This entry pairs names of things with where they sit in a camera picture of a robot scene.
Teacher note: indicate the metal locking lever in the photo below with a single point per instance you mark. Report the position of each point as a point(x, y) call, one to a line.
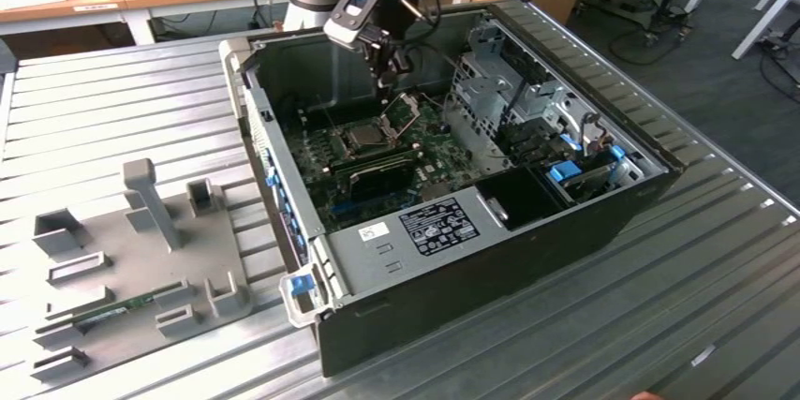
point(329, 113)

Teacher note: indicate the CPU socket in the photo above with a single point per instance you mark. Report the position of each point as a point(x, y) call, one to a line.
point(343, 137)

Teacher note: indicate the black PC case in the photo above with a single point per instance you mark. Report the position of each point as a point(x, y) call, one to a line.
point(475, 306)

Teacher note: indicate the green motherboard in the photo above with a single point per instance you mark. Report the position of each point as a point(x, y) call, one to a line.
point(440, 166)

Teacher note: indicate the metal drive cage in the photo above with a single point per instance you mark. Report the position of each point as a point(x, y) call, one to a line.
point(477, 91)

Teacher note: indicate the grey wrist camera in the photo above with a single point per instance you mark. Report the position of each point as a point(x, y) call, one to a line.
point(349, 20)

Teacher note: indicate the hard disk in blue carrier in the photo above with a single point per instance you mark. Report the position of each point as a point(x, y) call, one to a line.
point(565, 170)

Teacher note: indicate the white tape strip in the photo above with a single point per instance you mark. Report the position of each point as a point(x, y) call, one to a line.
point(703, 355)

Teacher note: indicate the black graphics card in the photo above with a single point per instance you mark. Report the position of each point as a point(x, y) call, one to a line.
point(381, 182)

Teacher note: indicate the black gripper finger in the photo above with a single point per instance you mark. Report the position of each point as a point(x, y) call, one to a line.
point(377, 44)
point(401, 60)

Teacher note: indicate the blue case latch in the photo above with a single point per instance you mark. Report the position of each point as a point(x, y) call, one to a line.
point(301, 285)

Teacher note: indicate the white table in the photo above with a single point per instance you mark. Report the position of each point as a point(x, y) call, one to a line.
point(767, 20)

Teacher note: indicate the small blue clip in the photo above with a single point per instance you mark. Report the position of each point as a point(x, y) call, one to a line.
point(272, 181)

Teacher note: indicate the grey power supply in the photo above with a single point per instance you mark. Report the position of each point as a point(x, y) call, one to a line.
point(368, 269)

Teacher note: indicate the grey parts rack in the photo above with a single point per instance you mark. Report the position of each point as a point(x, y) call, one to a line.
point(125, 273)

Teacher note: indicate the green RAM stick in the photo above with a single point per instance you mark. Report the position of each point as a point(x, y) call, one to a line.
point(375, 162)
point(115, 311)

